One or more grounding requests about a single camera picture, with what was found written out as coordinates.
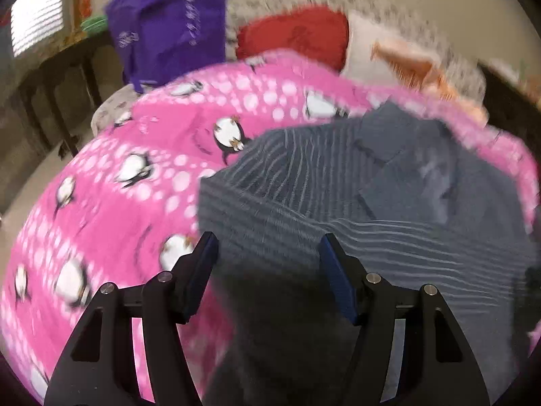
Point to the red pillow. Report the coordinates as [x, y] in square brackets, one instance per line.
[296, 36]

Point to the purple tote bag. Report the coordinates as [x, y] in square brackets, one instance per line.
[169, 29]

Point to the pink penguin print blanket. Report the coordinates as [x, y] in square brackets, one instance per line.
[135, 186]

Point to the white orange pillow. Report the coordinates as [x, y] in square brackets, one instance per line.
[405, 65]

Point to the dark wooden side table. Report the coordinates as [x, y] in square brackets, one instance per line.
[55, 80]

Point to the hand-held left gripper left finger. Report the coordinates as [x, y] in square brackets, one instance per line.
[198, 279]

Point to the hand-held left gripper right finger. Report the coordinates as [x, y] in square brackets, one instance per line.
[340, 283]

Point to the window blinds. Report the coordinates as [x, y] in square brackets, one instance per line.
[36, 17]

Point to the grey striped sweater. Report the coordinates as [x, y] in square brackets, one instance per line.
[346, 237]

